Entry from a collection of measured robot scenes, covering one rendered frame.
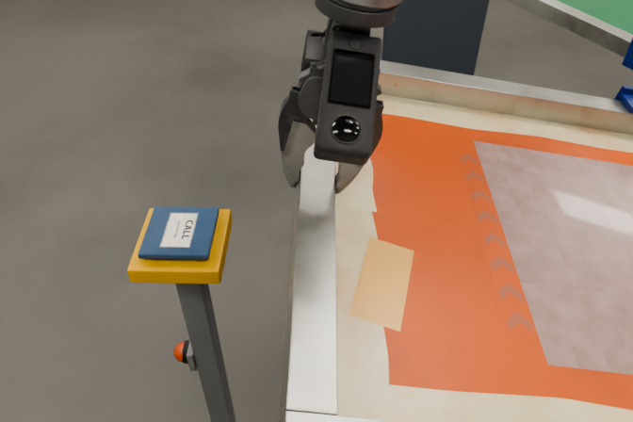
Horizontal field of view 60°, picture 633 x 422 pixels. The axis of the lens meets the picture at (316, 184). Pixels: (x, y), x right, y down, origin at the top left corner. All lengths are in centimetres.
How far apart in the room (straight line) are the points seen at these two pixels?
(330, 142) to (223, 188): 195
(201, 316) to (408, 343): 51
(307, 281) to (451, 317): 15
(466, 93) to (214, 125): 204
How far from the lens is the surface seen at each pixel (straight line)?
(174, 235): 82
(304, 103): 51
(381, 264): 56
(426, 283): 56
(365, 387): 48
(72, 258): 226
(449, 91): 83
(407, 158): 71
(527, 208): 71
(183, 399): 179
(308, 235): 52
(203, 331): 99
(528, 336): 57
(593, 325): 62
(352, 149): 44
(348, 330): 50
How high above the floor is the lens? 155
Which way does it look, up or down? 41 degrees down
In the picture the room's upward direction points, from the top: straight up
